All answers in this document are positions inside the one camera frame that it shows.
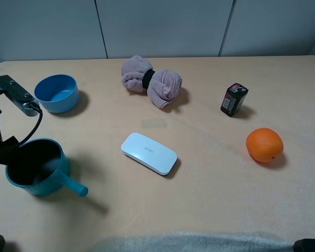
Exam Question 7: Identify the teal saucepan with handle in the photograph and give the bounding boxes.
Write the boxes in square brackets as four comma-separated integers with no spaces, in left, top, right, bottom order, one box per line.
[6,138,88,197]

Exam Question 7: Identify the blue plastic bowl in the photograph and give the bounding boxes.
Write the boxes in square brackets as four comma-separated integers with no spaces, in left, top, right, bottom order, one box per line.
[34,75,79,113]

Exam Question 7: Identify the white glasses case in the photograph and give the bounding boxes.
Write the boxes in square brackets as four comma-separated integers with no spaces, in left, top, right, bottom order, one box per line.
[121,132,177,176]

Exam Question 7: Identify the pink rolled towel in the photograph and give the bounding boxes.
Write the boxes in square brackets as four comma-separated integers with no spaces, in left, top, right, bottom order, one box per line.
[121,55,182,109]

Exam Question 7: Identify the orange fruit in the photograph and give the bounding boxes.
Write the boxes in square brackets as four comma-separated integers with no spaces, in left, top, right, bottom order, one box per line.
[246,128,284,163]

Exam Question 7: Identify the black base corner right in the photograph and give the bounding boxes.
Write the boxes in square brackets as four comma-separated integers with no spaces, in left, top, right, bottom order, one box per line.
[293,238,315,252]

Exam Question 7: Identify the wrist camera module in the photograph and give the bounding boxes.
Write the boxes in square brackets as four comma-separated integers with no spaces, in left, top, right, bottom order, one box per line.
[0,75,42,117]

